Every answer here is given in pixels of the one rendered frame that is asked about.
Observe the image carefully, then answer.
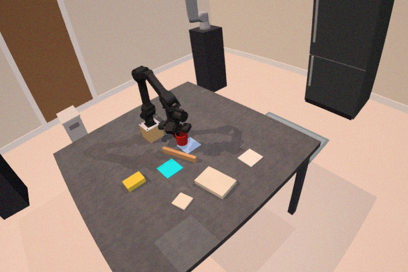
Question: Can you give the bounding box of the red cup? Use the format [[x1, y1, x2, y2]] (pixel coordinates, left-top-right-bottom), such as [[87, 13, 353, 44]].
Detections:
[[175, 131, 188, 146]]

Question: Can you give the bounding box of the orange flat bar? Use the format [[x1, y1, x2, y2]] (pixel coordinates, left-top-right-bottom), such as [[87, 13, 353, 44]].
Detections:
[[162, 147, 197, 163]]

